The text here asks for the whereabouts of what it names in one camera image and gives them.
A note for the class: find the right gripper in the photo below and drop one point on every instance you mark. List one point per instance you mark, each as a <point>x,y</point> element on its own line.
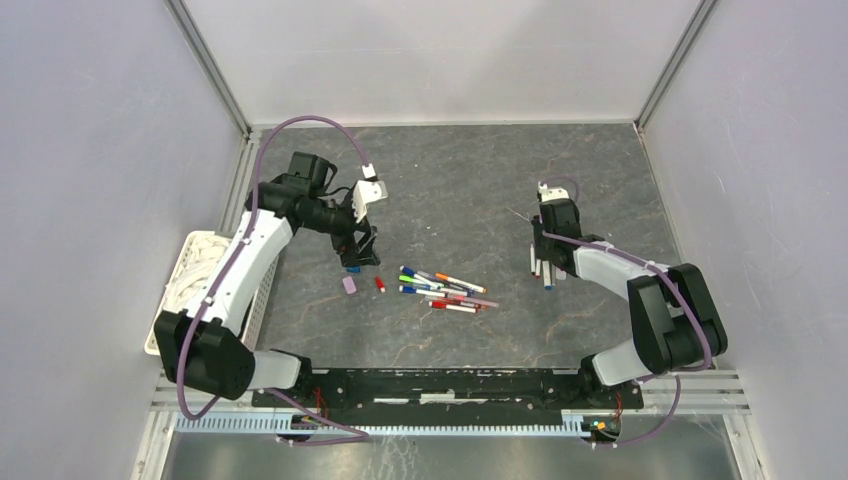
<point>540,252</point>

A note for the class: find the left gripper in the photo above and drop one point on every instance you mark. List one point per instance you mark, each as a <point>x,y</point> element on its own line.
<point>353,253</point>

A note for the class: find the pink highlighter cap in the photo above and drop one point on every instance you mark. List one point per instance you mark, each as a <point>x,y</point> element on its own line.
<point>349,285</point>

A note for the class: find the blue cap white marker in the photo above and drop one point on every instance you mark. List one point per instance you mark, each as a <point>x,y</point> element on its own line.
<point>421,278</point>

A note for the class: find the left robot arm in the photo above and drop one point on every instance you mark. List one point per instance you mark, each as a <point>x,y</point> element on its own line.
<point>199,343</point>

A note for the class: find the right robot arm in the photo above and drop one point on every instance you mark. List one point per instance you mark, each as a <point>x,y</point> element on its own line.
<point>674,322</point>

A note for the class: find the blue cap lower marker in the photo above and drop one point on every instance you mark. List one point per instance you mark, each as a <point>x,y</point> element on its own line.
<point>422,291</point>

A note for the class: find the red cap lower marker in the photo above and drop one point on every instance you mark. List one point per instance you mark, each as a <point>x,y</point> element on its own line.
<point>452,307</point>

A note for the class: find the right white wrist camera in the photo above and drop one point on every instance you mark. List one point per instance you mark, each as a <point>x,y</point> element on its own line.
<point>546,193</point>

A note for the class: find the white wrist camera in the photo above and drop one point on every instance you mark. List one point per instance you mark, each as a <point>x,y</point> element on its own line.
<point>365,193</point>
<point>546,193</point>

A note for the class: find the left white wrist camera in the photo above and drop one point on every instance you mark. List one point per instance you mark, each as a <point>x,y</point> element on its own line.
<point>365,193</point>

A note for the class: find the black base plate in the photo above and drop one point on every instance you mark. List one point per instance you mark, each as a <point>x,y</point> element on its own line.
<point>458,397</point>

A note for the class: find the slotted cable duct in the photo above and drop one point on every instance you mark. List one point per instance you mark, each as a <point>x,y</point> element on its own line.
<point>281,423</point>

